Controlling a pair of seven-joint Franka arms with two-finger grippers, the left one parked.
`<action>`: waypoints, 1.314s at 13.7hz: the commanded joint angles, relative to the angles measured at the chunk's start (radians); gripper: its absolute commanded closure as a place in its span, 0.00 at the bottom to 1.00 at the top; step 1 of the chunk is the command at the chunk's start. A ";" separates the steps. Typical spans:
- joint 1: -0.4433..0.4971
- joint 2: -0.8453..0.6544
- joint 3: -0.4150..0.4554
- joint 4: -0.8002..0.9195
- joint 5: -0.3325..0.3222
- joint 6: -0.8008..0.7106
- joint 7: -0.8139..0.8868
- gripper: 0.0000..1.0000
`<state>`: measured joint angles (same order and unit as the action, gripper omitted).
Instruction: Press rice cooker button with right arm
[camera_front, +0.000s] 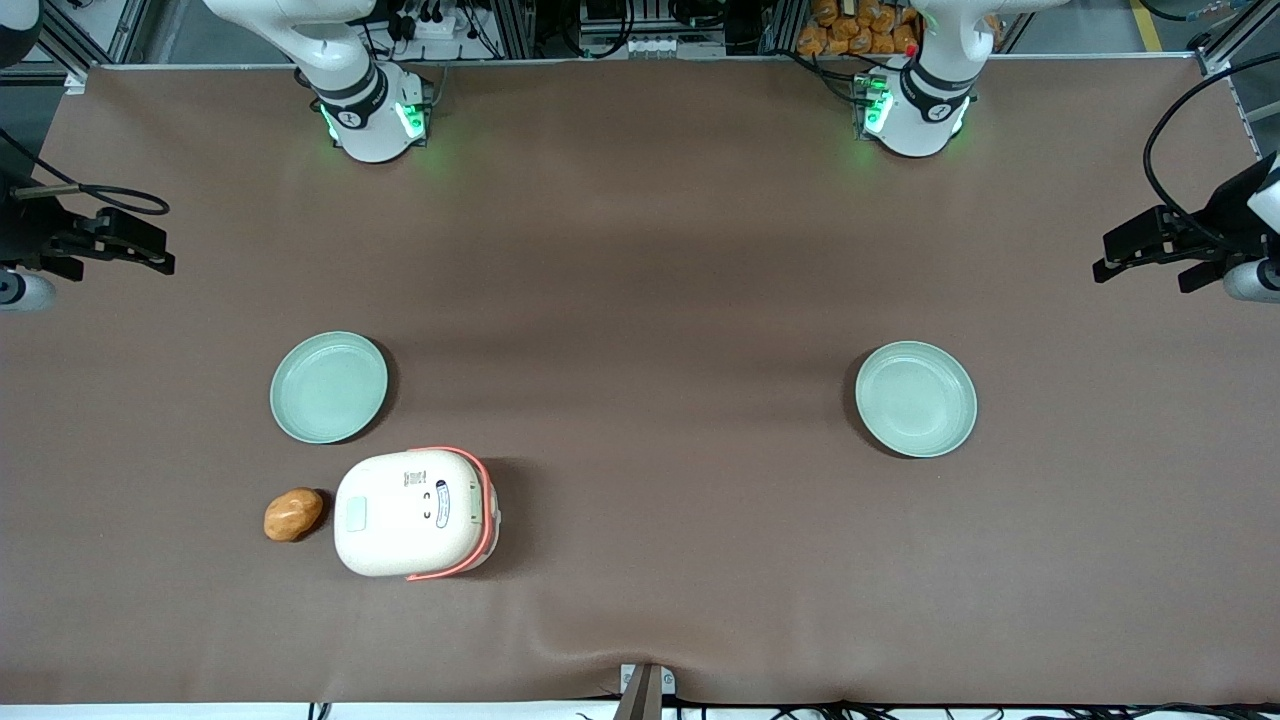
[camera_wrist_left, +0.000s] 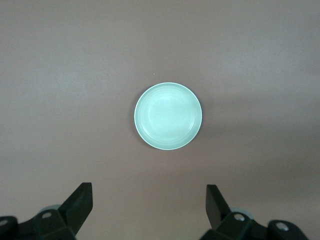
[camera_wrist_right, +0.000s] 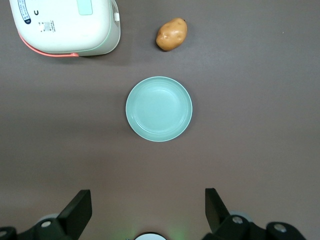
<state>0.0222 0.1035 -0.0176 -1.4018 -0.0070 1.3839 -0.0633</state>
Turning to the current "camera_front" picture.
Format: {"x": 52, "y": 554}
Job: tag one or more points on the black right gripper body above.
{"x": 28, "y": 232}

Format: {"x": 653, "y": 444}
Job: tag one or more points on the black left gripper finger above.
{"x": 1140, "y": 266}
{"x": 1150, "y": 228}

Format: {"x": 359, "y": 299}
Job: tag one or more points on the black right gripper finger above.
{"x": 155, "y": 262}
{"x": 125, "y": 228}

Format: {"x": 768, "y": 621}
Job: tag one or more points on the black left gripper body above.
{"x": 1222, "y": 214}

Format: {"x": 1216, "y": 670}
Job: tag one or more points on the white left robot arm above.
{"x": 920, "y": 105}

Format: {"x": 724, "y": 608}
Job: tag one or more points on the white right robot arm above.
{"x": 365, "y": 100}

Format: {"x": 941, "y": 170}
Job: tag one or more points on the pale green plate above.
{"x": 916, "y": 400}
{"x": 328, "y": 388}

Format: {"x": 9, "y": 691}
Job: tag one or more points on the brown potato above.
{"x": 293, "y": 514}

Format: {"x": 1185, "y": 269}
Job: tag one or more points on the bag of orange bread rolls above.
{"x": 850, "y": 30}

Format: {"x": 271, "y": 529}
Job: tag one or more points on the white power strip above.
{"x": 440, "y": 22}

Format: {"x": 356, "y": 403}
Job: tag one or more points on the brown table mat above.
{"x": 650, "y": 300}

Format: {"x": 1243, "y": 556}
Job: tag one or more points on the aluminium frame corner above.
{"x": 70, "y": 50}
{"x": 1215, "y": 50}

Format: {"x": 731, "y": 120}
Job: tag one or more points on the aluminium profile post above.
{"x": 643, "y": 695}

